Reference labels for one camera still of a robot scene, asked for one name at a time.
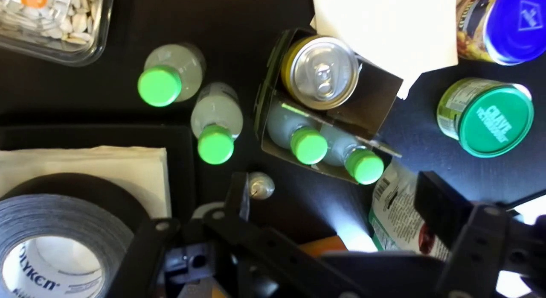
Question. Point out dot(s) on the clear container of seeds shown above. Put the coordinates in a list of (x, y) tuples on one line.
[(55, 20)]

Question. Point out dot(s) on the green-capped clear bottle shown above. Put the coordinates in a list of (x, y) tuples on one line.
[(298, 133), (216, 127), (170, 76), (356, 157)]

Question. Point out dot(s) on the white paper sheet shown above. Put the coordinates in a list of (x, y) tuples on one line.
[(392, 24)]

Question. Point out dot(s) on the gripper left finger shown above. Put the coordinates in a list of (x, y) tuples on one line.
[(239, 229)]

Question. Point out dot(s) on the roll of black tape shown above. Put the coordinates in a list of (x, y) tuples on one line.
[(55, 229)]

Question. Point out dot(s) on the orange object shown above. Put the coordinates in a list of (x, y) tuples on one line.
[(322, 245)]

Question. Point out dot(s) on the blue-lidded can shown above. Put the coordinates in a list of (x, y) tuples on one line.
[(503, 24)]

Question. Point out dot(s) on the small silver ball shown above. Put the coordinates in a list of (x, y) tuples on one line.
[(261, 185)]

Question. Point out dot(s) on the cardboard caddy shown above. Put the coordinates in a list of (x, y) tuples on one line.
[(341, 114)]

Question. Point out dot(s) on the yellow drink can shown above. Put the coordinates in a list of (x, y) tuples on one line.
[(320, 71)]

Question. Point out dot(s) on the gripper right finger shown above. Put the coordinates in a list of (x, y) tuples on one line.
[(469, 229)]

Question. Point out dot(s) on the stack of white napkins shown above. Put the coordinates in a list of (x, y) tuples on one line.
[(106, 170)]

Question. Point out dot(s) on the green-lidded can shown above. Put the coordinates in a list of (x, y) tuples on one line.
[(486, 116)]

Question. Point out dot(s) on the white labelled packet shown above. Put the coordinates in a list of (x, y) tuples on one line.
[(396, 217)]

